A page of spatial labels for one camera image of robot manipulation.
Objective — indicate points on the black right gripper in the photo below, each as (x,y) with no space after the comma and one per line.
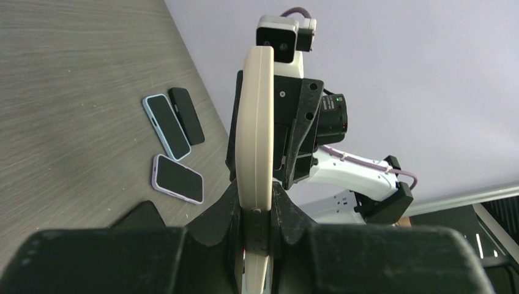
(306,116)

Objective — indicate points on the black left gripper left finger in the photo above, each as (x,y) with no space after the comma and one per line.
(204,256)

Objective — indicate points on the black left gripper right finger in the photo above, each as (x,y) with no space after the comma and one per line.
(351,258)

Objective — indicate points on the beige phone case with ring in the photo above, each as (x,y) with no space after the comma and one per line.
(254,147)

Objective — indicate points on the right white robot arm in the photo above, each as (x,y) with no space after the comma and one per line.
(379,197)

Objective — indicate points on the lilac cased phone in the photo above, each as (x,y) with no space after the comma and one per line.
(177,180)

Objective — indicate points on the black phone on table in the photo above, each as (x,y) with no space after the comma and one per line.
(144,215)

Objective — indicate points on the light blue cased phone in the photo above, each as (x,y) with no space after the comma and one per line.
(167,126)

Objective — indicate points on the black phone near wall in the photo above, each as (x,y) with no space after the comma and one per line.
(186,114)

